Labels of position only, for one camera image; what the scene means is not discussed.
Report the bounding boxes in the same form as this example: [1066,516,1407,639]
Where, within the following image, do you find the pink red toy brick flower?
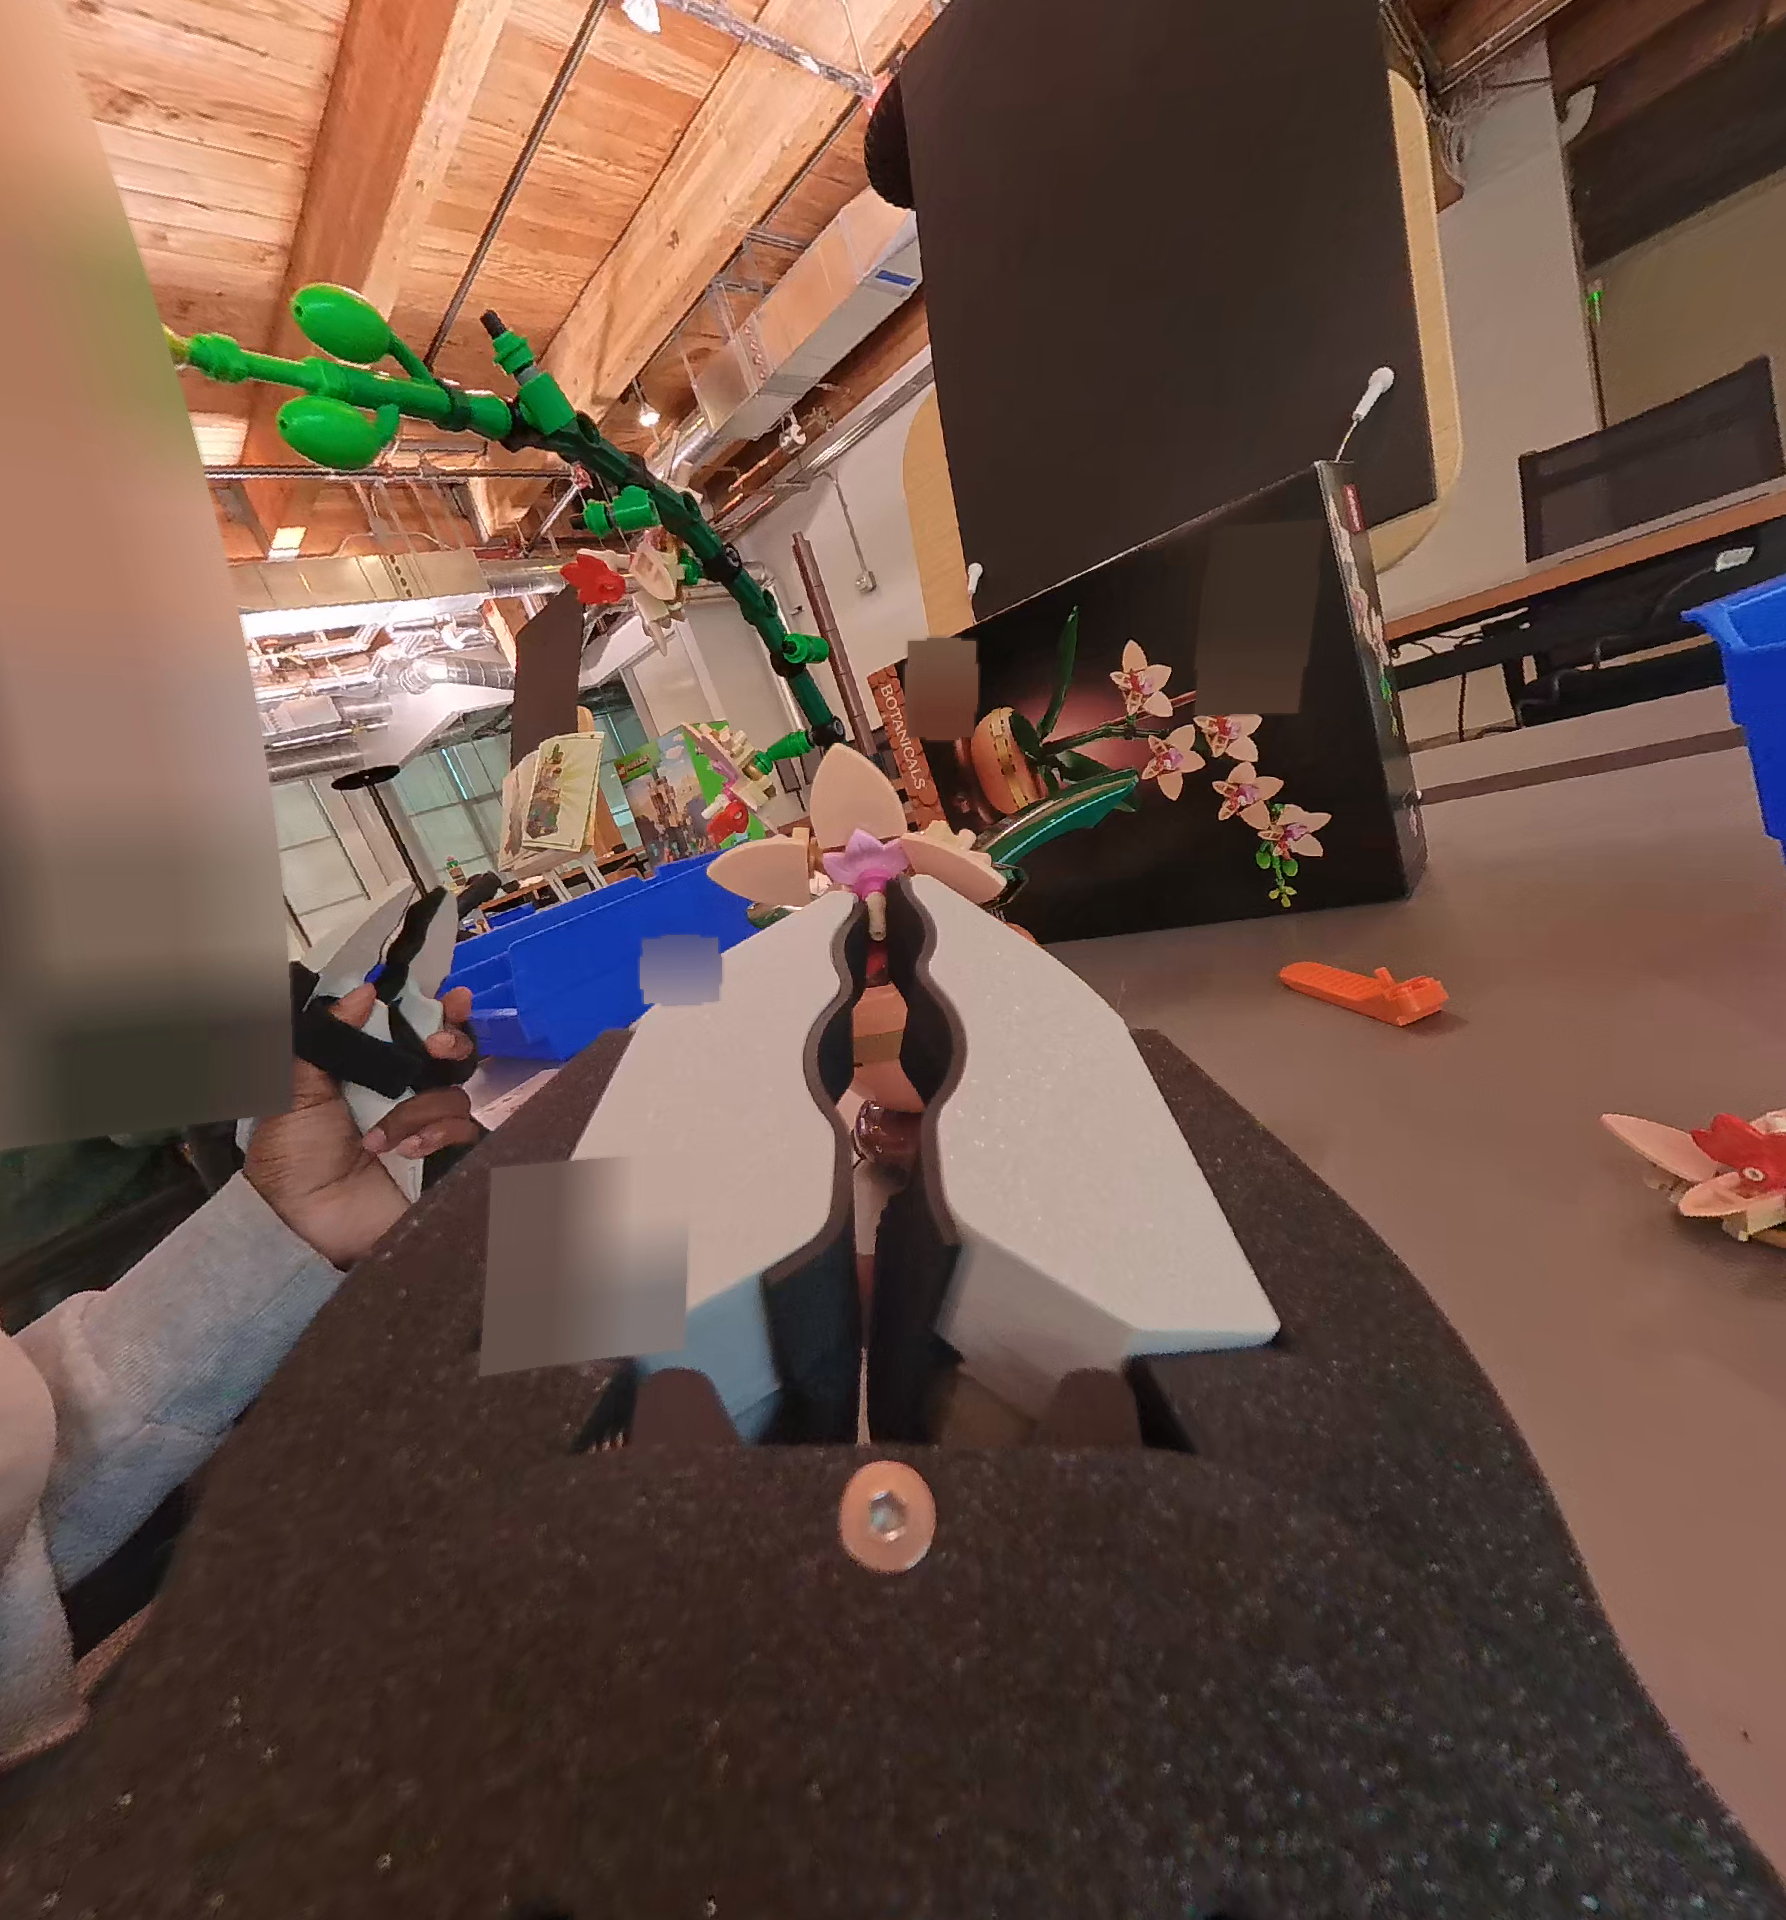
[1599,1106,1786,1257]

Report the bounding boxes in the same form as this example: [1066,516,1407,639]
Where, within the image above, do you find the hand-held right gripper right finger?
[870,878,1281,1447]

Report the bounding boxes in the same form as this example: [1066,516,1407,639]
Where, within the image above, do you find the black panel board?
[865,0,1443,626]

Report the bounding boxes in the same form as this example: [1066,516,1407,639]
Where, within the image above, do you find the black office chair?
[1517,356,1786,562]

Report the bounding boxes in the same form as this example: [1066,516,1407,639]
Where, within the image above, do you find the person's left forearm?
[14,1171,350,1596]

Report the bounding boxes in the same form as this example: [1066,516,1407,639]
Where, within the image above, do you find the orange brick separator tool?
[1278,961,1451,1032]

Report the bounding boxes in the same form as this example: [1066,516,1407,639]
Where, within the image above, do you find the person's left hand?
[240,978,477,1273]

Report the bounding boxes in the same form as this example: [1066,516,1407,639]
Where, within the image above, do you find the green toy brick stem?
[163,283,853,757]

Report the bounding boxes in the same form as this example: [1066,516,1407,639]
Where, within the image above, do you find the red cream toy brick flower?
[560,529,703,636]

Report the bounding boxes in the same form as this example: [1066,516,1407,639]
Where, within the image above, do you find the wooden background table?
[1379,464,1786,726]

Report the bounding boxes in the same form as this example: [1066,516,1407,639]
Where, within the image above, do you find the colourful toy set boxes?
[499,720,777,876]

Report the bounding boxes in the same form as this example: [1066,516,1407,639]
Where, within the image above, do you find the grey desk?
[457,682,1786,1920]

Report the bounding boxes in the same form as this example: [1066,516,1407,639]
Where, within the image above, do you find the pink white toy brick flower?
[703,742,1009,937]

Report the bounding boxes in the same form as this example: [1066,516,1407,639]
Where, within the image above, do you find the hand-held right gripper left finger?
[570,895,860,1447]

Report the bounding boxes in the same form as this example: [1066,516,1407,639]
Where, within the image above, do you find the black orchid print box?
[870,462,1429,945]

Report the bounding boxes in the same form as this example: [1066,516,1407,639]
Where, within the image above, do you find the black floor lamp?
[330,763,434,910]

